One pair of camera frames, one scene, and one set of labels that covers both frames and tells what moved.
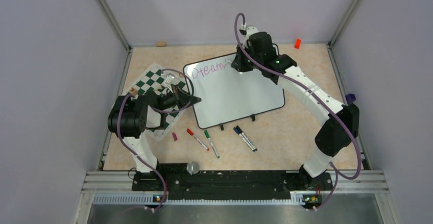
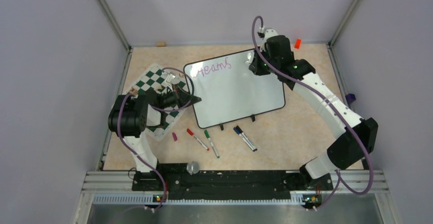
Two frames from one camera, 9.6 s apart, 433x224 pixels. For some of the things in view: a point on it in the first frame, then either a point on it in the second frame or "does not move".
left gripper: x=182 y=98 does not move
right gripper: x=238 y=64 → x=256 y=67
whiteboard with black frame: x=228 y=96 does not move
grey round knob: x=192 y=168 does not move
